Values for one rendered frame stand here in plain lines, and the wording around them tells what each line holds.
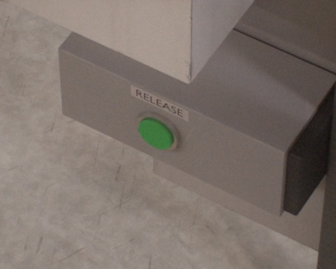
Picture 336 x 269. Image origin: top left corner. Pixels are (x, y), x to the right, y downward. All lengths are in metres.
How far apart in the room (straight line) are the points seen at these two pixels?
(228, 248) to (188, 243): 0.06
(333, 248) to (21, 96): 1.48
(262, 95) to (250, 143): 0.04
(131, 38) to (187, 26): 0.06
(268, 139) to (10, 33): 1.67
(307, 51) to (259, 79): 0.04
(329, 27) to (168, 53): 0.21
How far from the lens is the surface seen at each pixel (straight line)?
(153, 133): 1.50
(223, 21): 1.30
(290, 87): 1.48
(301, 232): 1.67
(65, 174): 2.92
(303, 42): 1.49
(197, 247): 2.84
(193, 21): 1.25
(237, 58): 1.50
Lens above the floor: 2.32
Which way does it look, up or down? 52 degrees down
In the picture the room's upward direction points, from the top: straight up
